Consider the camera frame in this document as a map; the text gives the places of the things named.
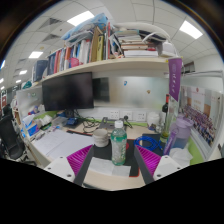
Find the white paper sheets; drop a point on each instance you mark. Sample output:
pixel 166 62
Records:
pixel 60 143

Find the group photo poster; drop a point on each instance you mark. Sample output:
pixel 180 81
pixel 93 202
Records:
pixel 204 108

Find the white tissue paper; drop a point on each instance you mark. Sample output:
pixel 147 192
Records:
pixel 106 167

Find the stack of books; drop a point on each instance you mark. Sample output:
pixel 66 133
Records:
pixel 132 44

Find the white wall power sockets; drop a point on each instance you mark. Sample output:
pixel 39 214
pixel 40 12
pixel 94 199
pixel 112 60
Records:
pixel 132 115

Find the white crumpled tissue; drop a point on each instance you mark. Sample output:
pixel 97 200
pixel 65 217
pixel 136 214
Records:
pixel 181 156

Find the wooden wall shelf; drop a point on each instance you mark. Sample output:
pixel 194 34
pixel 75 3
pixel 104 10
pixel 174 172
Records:
pixel 143 67

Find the purple hanging banner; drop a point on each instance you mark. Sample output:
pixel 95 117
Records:
pixel 175 65

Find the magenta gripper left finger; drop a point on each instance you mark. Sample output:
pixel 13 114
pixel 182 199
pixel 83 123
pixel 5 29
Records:
pixel 79 163

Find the black office chair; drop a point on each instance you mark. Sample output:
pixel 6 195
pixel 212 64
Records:
pixel 11 140

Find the row of upright books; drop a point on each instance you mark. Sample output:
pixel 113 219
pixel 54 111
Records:
pixel 89 43

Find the green plastic water bottle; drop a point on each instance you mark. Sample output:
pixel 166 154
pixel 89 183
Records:
pixel 118 141

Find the grey ceramic cup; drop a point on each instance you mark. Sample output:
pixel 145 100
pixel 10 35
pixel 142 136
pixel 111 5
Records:
pixel 100 137

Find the black desk mat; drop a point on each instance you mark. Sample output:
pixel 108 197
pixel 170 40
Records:
pixel 106 153

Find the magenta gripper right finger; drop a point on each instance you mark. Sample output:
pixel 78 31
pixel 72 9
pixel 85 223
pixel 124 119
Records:
pixel 147 162

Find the dark wine bottle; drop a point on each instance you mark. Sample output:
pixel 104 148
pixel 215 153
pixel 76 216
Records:
pixel 165 107

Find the black computer monitor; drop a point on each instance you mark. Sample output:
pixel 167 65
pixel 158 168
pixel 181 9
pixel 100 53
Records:
pixel 74 91

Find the purple lidded water jug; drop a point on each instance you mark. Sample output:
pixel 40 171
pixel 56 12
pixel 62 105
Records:
pixel 180 132

